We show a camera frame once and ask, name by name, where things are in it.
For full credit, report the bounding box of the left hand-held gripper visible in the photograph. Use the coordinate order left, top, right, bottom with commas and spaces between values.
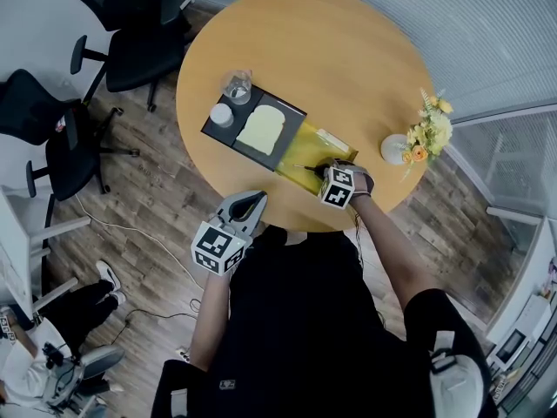
190, 190, 269, 278

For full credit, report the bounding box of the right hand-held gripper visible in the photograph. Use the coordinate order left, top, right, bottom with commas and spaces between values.
318, 158, 375, 211

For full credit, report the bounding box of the black-handled knife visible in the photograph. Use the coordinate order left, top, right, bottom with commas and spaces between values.
292, 163, 328, 179

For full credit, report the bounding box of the yellow translucent plastic container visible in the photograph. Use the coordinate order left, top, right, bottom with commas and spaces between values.
274, 119, 360, 199

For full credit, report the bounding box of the person's right forearm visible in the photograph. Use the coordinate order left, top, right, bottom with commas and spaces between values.
349, 192, 430, 344

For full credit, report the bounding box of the person's left forearm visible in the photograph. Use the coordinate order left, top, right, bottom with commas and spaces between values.
188, 272, 232, 372

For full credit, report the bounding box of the black tray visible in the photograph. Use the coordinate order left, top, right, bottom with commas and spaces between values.
199, 84, 308, 172

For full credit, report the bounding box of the white vase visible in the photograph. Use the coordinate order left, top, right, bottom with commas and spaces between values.
379, 133, 413, 166

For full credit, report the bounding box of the pale bread slice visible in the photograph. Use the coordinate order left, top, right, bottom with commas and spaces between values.
235, 104, 286, 156

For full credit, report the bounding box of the white cup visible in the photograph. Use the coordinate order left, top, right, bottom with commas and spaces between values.
209, 102, 236, 128

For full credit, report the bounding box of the yellow flower bouquet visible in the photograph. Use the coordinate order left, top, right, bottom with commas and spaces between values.
399, 86, 455, 183

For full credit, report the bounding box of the round wooden table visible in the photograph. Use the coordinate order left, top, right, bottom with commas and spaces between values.
175, 0, 437, 233

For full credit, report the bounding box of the clear glass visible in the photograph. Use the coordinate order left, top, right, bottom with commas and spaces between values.
220, 68, 255, 106

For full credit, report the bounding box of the person's black shirt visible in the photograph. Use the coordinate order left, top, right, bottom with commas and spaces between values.
150, 224, 500, 418

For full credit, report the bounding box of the black office chair with headrest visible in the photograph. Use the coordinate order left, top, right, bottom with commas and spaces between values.
66, 0, 193, 113

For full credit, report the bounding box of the glass partition with blinds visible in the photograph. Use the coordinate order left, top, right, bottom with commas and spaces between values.
321, 0, 557, 218

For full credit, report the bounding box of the white desk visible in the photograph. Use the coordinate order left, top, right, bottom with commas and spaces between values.
484, 205, 557, 366
0, 185, 93, 322

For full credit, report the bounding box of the white boxy appliance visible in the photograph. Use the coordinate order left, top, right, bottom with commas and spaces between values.
494, 327, 532, 366

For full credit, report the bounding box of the cluttered equipment rack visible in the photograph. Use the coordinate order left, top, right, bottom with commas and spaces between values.
487, 363, 557, 418

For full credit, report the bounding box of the white floor cable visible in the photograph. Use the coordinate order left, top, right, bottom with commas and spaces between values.
73, 193, 206, 287

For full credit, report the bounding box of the black floor cable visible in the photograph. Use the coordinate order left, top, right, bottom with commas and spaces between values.
123, 298, 202, 335

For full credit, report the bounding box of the white harness strap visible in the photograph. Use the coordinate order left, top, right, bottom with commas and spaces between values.
428, 328, 487, 418
169, 388, 193, 418

